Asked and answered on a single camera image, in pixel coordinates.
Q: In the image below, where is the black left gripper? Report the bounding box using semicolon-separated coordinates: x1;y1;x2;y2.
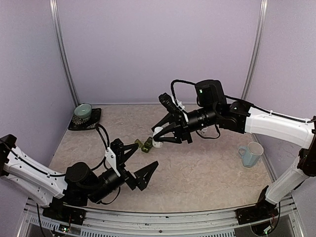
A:
87;143;158;204

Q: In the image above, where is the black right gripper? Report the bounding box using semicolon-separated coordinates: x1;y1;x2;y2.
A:
153;104;219;143

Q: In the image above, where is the green pill organizer box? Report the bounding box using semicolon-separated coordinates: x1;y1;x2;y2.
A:
135;137;153;153

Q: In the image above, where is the white pill bottle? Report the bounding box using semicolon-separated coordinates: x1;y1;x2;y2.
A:
152;126;165;149

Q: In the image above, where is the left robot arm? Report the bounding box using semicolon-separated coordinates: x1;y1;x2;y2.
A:
0;134;158;220

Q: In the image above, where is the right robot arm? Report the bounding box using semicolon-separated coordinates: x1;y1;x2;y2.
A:
152;79;316;219

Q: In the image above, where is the black patterned tray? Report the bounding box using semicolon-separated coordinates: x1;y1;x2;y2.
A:
68;108;102;131

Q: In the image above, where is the light green ceramic bowl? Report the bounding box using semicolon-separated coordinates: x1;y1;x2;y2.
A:
74;103;92;119

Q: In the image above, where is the light blue mug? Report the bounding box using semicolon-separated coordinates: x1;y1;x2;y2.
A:
238;142;264;168

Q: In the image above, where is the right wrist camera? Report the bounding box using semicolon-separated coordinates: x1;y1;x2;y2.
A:
158;93;189;122

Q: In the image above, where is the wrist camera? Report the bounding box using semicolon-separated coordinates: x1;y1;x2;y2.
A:
105;138;125;177
158;93;189;122

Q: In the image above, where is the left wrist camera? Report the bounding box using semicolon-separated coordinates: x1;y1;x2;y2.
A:
105;138;125;177

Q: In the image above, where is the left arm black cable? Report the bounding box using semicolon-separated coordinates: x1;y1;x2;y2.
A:
91;124;111;171

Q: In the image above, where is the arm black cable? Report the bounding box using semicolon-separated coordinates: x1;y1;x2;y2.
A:
170;79;198;104
91;124;111;171

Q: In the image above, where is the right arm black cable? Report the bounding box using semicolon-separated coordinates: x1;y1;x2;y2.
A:
170;79;198;104

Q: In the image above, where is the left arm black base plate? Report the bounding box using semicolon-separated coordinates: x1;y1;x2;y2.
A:
42;206;86;225

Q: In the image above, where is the right aluminium corner post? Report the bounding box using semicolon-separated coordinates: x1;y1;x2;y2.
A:
241;0;268;100

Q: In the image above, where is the aluminium front rail frame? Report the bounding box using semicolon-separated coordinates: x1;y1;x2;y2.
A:
16;196;306;237

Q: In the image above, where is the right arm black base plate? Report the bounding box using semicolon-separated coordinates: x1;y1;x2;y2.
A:
235;206;278;225

